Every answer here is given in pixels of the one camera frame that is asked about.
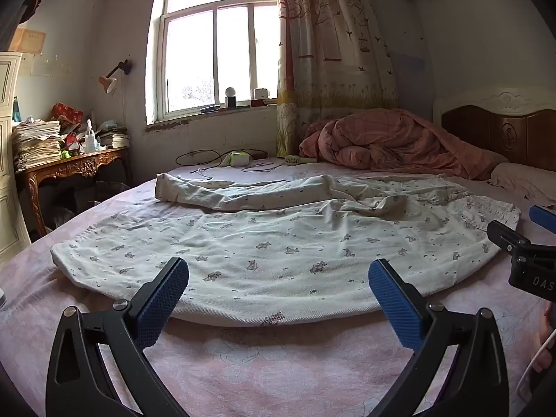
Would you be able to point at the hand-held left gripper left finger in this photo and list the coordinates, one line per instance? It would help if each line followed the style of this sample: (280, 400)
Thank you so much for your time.
(163, 299)

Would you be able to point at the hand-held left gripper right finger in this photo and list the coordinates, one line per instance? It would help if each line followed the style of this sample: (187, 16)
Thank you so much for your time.
(397, 308)

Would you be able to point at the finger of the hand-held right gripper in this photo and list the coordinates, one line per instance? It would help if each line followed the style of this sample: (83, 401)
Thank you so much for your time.
(504, 232)
(543, 218)

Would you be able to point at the white floral blanket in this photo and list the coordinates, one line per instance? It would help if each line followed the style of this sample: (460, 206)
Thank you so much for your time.
(282, 260)

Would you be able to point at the person's right hand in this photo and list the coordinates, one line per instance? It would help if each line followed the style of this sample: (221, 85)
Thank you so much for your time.
(546, 325)

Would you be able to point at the pink pillow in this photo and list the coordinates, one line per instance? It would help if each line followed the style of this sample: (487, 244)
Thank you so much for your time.
(521, 178)

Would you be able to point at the brown and white headboard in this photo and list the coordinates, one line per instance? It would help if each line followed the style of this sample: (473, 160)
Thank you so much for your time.
(499, 130)

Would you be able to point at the bed with pink sheet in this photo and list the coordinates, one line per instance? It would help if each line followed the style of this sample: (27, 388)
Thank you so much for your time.
(260, 369)

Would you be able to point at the pink quilt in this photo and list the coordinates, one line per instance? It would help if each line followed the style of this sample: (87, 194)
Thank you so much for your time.
(391, 143)

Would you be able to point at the carved wooden desk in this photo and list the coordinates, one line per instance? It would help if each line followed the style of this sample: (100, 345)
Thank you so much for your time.
(78, 167)

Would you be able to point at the white and green box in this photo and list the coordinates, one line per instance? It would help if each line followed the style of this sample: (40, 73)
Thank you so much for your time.
(236, 158)

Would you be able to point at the stack of books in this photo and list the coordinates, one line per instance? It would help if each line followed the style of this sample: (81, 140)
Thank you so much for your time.
(115, 139)

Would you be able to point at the pale green hairbrush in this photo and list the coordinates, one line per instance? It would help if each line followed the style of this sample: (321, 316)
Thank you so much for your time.
(295, 160)

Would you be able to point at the cream panelled cabinet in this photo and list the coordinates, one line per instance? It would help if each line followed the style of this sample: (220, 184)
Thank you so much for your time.
(8, 182)

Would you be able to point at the dark flat object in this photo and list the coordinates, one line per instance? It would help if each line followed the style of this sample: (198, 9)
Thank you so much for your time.
(210, 108)

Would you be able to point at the stack of papers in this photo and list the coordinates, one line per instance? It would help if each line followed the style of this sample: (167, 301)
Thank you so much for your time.
(37, 143)

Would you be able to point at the red box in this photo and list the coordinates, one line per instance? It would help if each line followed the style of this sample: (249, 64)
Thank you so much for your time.
(67, 115)

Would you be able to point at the white ball on black base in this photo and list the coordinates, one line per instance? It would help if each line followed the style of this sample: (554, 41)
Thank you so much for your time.
(231, 100)

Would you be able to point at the books on window sill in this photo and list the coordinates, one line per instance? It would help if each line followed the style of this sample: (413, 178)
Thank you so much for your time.
(264, 102)

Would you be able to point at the white mug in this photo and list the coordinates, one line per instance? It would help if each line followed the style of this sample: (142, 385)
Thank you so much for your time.
(260, 94)

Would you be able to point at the teal box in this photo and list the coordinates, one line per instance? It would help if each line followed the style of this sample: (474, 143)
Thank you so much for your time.
(16, 110)

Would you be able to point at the tree print curtain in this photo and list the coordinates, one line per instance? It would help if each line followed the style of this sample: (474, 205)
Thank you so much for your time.
(330, 52)

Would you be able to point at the cardboard box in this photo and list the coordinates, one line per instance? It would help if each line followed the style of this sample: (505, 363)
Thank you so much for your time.
(28, 40)

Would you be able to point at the wall lamp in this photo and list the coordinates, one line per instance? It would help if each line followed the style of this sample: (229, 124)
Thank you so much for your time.
(108, 83)

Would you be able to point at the white frame window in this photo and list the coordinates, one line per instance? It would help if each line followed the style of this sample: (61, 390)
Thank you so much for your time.
(191, 61)

